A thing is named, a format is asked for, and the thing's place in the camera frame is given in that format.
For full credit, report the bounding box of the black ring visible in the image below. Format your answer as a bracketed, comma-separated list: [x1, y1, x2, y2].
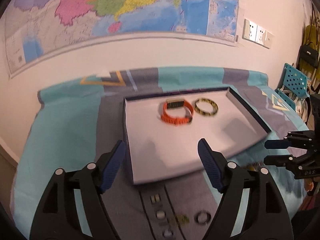
[194, 210, 212, 225]

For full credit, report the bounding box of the tortoiseshell bangle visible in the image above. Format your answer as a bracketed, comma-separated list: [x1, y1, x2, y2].
[194, 98, 219, 116]

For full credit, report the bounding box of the orange smart watch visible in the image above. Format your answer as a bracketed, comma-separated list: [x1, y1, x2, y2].
[160, 99, 194, 126]

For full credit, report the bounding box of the person's right hand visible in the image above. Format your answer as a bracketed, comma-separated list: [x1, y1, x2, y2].
[304, 178, 314, 196]

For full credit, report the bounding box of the blue perforated plastic chair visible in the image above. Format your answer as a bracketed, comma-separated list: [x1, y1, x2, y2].
[276, 63, 310, 111]

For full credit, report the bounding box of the black handbag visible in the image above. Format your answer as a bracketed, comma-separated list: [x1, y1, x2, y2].
[299, 24, 319, 68]

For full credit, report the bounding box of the teal grey bed sheet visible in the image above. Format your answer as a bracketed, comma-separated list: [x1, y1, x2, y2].
[13, 67, 306, 239]

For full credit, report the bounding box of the mustard yellow garment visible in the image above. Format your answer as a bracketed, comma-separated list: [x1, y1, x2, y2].
[299, 13, 319, 80]

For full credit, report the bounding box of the navy shallow box tray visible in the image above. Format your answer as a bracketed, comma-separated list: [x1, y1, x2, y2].
[123, 87, 271, 185]

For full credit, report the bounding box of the white wall socket panel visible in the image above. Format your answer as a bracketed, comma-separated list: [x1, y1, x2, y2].
[242, 19, 274, 49]

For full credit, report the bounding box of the colourful wall map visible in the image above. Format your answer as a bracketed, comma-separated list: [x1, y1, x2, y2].
[4, 0, 239, 76]

